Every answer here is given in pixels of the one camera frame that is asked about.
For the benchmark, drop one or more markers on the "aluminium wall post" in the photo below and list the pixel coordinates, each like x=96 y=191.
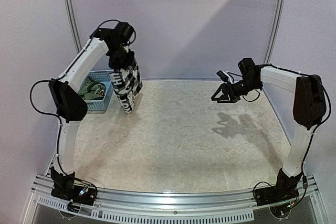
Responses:
x=73 y=24
x=274 y=30

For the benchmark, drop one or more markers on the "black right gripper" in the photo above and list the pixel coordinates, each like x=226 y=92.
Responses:
x=231 y=91

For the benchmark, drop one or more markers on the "right aluminium wall post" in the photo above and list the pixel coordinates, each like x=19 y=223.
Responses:
x=274 y=30

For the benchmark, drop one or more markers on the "front aluminium rail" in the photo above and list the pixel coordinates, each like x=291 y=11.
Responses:
x=115 y=206

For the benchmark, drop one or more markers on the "black white checked shirt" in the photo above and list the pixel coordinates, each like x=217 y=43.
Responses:
x=126 y=80

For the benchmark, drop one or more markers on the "light blue plastic basket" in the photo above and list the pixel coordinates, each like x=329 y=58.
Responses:
x=100 y=105

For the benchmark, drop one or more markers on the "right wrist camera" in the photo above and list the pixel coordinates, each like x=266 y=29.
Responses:
x=225 y=76

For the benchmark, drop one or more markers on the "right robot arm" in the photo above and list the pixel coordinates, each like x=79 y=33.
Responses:
x=310 y=105

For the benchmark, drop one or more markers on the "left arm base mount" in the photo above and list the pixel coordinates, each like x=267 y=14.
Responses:
x=74 y=190

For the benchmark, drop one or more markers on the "green garment in basket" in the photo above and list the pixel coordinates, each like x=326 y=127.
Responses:
x=92 y=90

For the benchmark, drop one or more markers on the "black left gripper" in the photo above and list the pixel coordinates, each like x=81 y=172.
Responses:
x=130 y=62

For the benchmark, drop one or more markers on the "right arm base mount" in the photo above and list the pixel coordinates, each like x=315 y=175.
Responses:
x=266 y=194

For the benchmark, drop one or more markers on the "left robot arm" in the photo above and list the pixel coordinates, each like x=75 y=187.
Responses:
x=70 y=107

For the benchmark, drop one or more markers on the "left aluminium wall post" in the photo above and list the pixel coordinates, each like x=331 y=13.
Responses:
x=73 y=24

